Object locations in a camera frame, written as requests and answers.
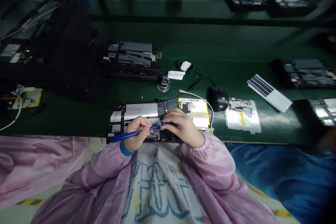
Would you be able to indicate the silver tally counter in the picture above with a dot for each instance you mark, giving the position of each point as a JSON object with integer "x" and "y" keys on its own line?
{"x": 164, "y": 83}

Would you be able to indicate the black computer mouse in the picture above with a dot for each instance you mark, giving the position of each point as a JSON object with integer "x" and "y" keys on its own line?
{"x": 218, "y": 98}

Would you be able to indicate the person's body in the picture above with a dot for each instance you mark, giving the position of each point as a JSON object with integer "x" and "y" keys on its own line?
{"x": 160, "y": 190}

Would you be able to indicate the person's right fingers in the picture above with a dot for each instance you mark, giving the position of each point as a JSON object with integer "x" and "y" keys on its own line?
{"x": 170, "y": 119}

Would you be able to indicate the open tablet with silver plates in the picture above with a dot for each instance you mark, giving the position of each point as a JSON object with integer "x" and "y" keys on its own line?
{"x": 320, "y": 111}

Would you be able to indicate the person's right hand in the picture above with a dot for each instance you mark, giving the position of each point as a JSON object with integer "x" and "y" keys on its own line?
{"x": 185, "y": 127}

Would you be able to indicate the blue pen-shaped tool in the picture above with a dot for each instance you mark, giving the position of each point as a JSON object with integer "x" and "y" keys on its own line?
{"x": 126, "y": 135}

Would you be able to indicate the open tablet in black tray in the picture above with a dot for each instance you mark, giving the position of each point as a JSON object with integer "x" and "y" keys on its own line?
{"x": 290, "y": 4}
{"x": 245, "y": 1}
{"x": 307, "y": 73}

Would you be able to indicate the white foam piece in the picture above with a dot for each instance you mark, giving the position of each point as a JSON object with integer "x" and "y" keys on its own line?
{"x": 186, "y": 66}

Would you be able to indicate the yellow circuit assembly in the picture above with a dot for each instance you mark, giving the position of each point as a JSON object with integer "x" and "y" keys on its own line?
{"x": 25, "y": 99}

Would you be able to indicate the silver tablet back cover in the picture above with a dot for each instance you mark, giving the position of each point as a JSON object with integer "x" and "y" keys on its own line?
{"x": 242, "y": 117}

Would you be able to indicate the stack of open tablets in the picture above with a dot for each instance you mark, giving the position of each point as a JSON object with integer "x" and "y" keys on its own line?
{"x": 131, "y": 57}

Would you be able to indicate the stack of black foam trays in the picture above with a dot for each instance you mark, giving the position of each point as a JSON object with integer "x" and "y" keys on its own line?
{"x": 52, "y": 50}

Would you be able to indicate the yellow and silver tablet panel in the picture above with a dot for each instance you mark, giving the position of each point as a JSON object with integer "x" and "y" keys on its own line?
{"x": 197, "y": 113}

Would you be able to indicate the person's left fingers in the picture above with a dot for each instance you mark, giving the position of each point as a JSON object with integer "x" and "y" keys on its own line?
{"x": 144, "y": 124}

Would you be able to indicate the person's left hand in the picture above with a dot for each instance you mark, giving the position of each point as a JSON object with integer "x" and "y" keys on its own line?
{"x": 136, "y": 132}

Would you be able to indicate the sheet of black stickers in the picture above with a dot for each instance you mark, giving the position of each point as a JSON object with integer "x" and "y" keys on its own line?
{"x": 270, "y": 91}

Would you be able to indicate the white paper labels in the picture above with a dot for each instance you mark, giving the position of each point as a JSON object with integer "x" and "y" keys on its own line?
{"x": 176, "y": 75}

